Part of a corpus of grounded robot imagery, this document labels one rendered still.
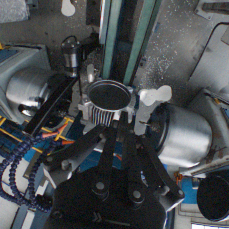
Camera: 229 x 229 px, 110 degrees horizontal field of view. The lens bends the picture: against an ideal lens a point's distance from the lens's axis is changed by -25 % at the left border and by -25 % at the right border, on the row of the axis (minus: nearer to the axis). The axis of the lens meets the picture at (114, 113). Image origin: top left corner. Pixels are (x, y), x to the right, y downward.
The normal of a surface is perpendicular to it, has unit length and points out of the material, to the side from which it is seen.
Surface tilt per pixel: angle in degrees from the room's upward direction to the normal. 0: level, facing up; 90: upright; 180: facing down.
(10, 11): 0
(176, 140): 47
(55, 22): 0
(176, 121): 73
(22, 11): 0
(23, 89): 55
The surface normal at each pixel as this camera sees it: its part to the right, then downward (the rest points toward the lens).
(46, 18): -0.23, 0.75
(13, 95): -0.06, 0.13
